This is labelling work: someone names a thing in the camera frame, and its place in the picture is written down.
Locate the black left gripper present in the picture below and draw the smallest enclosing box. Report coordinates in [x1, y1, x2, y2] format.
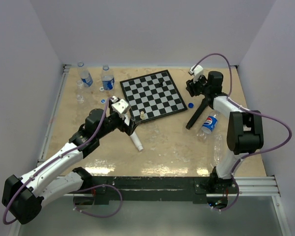
[97, 102, 140, 139]

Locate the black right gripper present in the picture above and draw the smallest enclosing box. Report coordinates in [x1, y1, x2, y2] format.
[186, 74, 210, 97]

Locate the Pepsi labelled bottle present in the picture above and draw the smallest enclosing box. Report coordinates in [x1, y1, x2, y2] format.
[197, 110, 219, 142]

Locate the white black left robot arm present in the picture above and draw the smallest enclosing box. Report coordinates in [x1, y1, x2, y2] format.
[2, 109, 139, 225]

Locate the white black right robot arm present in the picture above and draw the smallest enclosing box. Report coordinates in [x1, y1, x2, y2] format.
[186, 69, 264, 193]

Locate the standing Pepsi bottle right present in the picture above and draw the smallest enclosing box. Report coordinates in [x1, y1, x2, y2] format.
[101, 65, 115, 95]

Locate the standing pepsi bottle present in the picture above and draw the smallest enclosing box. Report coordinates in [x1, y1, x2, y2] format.
[101, 65, 115, 95]
[77, 62, 93, 88]

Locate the clear unlabelled plastic bottle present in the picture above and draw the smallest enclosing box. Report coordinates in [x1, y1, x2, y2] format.
[76, 94, 85, 104]

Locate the clear bottle lying front right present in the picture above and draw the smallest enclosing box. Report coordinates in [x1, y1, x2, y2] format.
[211, 134, 224, 168]

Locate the standing Pepsi bottle left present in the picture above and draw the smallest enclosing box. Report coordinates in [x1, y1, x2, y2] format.
[77, 62, 93, 88]

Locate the white toy microphone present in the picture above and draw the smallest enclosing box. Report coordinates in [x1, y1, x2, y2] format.
[130, 132, 144, 152]

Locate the cream chess piece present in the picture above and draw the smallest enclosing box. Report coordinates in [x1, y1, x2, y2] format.
[140, 111, 145, 119]

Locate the black toy microphone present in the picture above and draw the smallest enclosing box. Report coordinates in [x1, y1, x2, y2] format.
[185, 97, 212, 130]

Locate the black and silver chessboard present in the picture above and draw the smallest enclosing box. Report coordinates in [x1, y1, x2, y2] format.
[120, 70, 187, 123]

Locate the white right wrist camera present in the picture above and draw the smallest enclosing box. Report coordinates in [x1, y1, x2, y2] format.
[188, 65, 204, 81]

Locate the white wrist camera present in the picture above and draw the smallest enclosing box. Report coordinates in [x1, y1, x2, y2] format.
[111, 96, 131, 118]
[188, 65, 204, 81]

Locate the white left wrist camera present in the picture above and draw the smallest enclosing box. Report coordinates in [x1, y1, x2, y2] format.
[111, 96, 131, 118]

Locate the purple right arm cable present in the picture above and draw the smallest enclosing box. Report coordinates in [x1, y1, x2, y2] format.
[191, 53, 293, 177]

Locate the small clear bottle near wall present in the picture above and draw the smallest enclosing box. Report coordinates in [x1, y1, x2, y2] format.
[76, 80, 85, 94]

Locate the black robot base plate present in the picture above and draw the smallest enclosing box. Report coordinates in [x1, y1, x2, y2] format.
[80, 176, 238, 205]

